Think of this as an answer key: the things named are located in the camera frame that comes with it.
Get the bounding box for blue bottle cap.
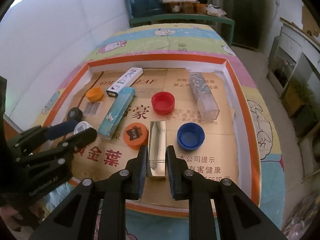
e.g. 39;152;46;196
177;123;205;152

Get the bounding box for clear dotted plastic box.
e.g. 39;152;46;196
189;72;221;123

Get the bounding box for cartoon sheep printed blanket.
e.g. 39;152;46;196
40;24;287;240

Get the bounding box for red bottle cap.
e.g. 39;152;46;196
151;91;176;115

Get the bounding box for white bottle cap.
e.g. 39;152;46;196
74;121;92;135

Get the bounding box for grey kitchen counter cabinet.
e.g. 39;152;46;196
266;17;320;180

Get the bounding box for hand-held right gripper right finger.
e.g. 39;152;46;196
166;145;288;240

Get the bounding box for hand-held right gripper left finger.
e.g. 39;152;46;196
29;145;148;240

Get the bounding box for person's left hand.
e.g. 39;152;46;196
0;201;28;232

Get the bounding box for white plastic bag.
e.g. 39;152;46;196
206;4;227;17

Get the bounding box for crate of green plants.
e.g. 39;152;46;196
281;77;313;118

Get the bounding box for orange bottle cap black label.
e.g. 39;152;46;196
123;122;150;150

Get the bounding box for white cartoon-print box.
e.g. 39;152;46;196
106;67;144;98

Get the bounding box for printed cardboard liner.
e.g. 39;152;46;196
64;67;241;209

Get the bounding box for shiny gold box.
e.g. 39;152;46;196
146;121;167;179

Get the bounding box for dark green refrigerator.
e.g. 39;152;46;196
222;0;266;50

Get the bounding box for teal flower-print box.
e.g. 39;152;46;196
97;87;136;140

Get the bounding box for shallow cardboard tray orange rim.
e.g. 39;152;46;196
41;54;263;217

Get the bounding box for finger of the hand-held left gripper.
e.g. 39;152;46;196
7;120;80;153
15;127;98;167

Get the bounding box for plain orange bottle cap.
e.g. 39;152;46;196
85;87;104;102

